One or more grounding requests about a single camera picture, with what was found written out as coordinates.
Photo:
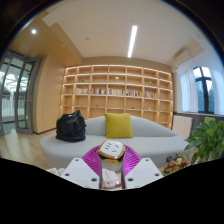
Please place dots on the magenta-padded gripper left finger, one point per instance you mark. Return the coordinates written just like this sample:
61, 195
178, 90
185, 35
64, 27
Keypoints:
78, 173

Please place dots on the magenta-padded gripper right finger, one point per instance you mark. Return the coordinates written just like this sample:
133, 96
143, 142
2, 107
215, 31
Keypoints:
145, 173

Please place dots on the white orange-dotted cloth pouch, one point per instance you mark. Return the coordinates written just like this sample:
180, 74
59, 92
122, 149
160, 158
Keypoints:
55, 171

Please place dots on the curved grey sofa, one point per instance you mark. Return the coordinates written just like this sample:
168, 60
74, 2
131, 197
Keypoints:
66, 150

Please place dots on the colourful cartoon figurine set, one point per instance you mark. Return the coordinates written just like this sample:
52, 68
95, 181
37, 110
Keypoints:
176, 164

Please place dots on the black bag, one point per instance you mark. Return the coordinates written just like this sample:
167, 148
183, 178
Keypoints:
70, 127

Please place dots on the yellow cushion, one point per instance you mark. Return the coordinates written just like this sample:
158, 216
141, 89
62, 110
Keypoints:
118, 126

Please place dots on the green potted plant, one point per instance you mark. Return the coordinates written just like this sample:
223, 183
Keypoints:
206, 140

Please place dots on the lime green chair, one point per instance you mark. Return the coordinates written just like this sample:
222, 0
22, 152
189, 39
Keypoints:
209, 120

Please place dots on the white sheer curtain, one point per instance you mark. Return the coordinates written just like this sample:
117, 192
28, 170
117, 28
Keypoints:
218, 93
189, 91

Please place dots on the grey framed glass door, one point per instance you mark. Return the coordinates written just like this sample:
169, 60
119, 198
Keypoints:
16, 93

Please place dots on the dark framed window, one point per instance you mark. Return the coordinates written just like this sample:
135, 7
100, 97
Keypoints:
203, 90

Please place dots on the long ceiling light strip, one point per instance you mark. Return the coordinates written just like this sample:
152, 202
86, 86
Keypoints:
132, 41

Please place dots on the round recessed ceiling spotlight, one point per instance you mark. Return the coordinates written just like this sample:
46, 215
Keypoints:
33, 31

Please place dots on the white wall radiator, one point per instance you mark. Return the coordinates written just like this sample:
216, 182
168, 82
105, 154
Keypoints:
182, 126

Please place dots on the wooden wall shelf unit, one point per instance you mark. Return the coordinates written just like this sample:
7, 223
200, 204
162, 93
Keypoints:
116, 96

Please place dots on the white wall air conditioner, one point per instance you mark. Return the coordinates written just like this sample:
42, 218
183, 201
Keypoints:
183, 57

